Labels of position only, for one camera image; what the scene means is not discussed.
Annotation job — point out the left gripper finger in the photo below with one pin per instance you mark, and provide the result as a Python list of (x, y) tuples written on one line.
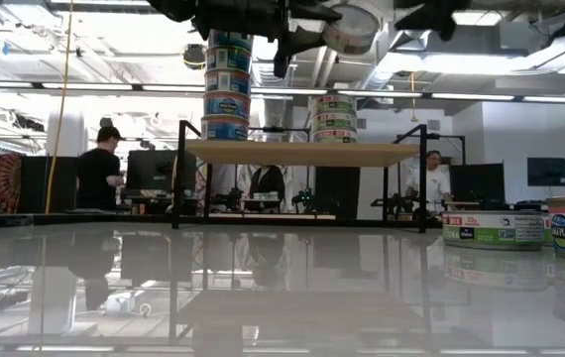
[(297, 42), (317, 12)]

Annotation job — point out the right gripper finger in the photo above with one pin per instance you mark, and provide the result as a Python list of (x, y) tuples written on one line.
[(436, 11)]

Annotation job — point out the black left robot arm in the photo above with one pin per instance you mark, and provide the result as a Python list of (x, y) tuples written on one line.
[(171, 9)]

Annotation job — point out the wooden shelf black metal legs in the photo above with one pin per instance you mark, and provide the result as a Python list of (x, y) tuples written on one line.
[(302, 154)]

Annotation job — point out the black ceiling dome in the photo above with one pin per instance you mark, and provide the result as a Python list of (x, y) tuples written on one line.
[(194, 55)]

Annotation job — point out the person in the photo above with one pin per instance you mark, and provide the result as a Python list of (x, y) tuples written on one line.
[(266, 181), (96, 173), (433, 183)]

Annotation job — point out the tall black panel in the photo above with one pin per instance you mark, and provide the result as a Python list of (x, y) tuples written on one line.
[(337, 188)]

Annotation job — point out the black gadget green light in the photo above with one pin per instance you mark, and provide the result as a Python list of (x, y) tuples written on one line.
[(305, 196)]

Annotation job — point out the black computer monitor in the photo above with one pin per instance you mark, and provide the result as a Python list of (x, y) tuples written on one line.
[(153, 171), (476, 181)]

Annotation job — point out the black cabinet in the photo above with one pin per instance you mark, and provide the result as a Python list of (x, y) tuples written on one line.
[(34, 183)]

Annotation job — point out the white glossy table sheet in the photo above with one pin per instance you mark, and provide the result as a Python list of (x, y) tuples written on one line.
[(411, 307)]

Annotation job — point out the silver ventilation duct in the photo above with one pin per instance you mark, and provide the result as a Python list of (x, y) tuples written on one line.
[(261, 74)]

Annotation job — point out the wall-mounted black screen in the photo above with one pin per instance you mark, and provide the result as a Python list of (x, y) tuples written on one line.
[(550, 172)]

